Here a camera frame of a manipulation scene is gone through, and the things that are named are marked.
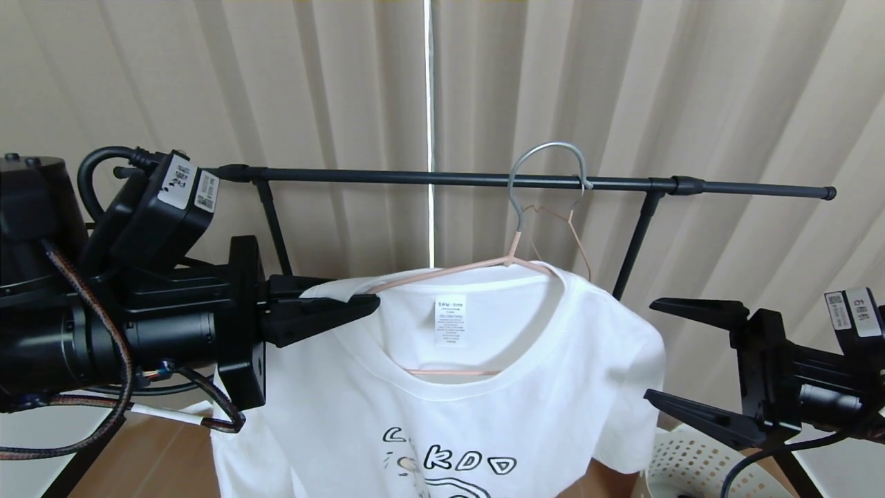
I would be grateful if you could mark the white laundry basket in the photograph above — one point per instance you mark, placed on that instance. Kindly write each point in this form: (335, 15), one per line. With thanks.
(691, 463)

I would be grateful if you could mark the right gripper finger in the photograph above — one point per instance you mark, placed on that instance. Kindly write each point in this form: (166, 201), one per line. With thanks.
(733, 425)
(719, 312)

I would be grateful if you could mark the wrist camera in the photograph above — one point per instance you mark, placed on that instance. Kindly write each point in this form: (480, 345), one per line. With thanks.
(854, 318)
(159, 221)

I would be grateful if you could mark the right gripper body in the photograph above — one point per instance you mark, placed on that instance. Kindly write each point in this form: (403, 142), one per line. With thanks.
(767, 373)

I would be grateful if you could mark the pink clothes hanger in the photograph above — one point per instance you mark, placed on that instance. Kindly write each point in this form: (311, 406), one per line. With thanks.
(572, 220)
(514, 200)

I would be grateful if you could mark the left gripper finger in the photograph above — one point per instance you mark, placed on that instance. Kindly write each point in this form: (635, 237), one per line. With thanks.
(304, 319)
(287, 286)

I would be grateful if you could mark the black clothes rack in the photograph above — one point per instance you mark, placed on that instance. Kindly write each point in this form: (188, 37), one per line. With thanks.
(415, 177)

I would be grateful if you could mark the white printed t-shirt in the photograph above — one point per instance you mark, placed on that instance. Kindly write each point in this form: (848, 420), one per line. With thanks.
(484, 415)

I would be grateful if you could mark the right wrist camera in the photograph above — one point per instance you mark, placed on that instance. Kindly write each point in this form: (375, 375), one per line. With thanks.
(854, 318)

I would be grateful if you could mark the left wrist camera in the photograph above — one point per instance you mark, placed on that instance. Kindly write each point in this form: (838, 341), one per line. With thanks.
(159, 221)

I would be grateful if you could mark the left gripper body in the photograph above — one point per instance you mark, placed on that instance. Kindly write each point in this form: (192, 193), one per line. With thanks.
(242, 325)

